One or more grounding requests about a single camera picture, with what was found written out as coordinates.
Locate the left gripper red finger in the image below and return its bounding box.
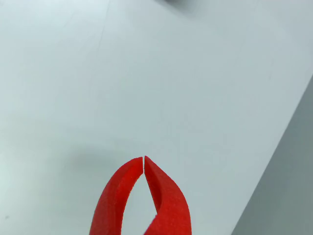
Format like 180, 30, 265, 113
143, 155, 193, 235
89, 157, 144, 235

